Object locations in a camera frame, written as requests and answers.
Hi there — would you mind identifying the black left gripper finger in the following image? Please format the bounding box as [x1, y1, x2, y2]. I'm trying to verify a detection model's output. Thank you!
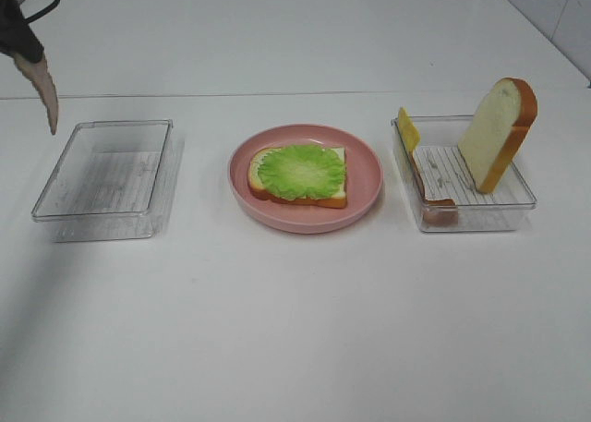
[1, 0, 43, 64]

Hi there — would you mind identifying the bacon strip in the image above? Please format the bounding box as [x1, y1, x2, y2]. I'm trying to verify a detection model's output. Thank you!
[13, 53, 59, 135]
[408, 153, 458, 227]

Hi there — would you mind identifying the green lettuce leaf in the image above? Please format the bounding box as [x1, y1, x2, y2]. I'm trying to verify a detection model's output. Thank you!
[256, 144, 347, 201]

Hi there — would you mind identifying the bread slice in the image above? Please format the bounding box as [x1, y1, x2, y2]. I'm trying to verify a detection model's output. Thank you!
[247, 145, 348, 210]
[458, 78, 537, 194]

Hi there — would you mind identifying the left clear plastic container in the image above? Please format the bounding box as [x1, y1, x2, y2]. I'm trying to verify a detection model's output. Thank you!
[31, 119, 184, 243]

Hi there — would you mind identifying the clear plastic container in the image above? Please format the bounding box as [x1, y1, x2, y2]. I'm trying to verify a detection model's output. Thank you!
[392, 115, 537, 233]
[31, 119, 184, 243]

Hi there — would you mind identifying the pink round plate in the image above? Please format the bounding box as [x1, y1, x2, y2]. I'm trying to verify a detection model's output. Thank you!
[228, 124, 383, 235]

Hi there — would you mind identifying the yellow cheese slice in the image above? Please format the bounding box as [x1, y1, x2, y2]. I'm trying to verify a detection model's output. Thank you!
[396, 107, 420, 169]

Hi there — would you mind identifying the right clear plastic container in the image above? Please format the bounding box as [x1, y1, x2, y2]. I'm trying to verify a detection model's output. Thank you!
[392, 115, 537, 233]

